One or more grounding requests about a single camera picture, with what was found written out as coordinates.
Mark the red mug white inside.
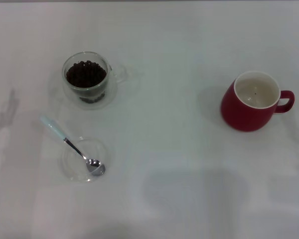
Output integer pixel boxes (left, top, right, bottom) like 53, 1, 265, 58
220, 70, 295, 132

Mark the blue handled metal spoon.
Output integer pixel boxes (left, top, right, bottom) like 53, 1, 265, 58
39, 115, 106, 176

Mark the dark coffee beans heap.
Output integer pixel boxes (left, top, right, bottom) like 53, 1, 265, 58
66, 60, 107, 104

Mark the small clear glass dish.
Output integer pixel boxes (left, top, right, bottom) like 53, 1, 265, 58
62, 136, 108, 183

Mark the clear glass cup with handle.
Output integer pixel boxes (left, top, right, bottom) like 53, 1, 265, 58
61, 51, 128, 110

